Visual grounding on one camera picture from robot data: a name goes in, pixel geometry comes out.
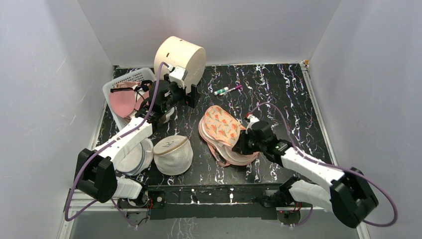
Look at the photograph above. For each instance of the white plastic basket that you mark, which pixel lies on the white plastic basket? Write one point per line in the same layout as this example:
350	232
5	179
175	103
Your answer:
111	122

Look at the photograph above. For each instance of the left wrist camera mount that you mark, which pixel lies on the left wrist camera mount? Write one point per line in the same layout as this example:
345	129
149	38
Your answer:
178	75

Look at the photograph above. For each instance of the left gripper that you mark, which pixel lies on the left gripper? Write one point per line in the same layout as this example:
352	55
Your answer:
192	101

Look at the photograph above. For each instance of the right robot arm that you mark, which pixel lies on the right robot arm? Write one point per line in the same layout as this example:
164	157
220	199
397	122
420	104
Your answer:
347	196

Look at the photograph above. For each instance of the green white glue stick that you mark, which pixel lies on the green white glue stick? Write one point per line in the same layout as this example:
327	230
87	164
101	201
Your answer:
221	91

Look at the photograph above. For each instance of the cream cylindrical drum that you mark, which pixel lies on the cream cylindrical drum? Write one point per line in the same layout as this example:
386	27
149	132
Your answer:
177	52

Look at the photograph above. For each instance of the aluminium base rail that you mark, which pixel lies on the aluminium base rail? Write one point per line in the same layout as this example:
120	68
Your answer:
213	201

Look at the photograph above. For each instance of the flat round mesh bag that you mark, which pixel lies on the flat round mesh bag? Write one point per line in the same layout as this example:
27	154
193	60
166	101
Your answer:
138	159

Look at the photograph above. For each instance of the purple marker pen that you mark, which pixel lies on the purple marker pen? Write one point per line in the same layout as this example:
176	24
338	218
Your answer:
230	90

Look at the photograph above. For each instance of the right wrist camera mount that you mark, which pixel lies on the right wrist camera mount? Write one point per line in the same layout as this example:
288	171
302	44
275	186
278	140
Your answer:
251	119

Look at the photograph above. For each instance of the white round mesh bag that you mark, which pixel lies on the white round mesh bag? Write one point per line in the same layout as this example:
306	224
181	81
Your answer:
173	155

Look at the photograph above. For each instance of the pink black bra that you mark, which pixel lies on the pink black bra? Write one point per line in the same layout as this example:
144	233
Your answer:
125	98

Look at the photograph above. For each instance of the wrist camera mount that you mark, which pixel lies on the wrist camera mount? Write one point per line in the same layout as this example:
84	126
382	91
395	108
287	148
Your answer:
178	75
251	119

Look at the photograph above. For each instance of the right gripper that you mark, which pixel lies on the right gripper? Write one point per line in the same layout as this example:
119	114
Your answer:
243	145

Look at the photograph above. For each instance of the floral mesh laundry bag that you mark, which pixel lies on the floral mesh laundry bag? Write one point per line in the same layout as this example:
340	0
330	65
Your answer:
221	131

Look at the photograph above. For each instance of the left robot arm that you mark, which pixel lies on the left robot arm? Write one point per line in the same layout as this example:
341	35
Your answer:
95	172

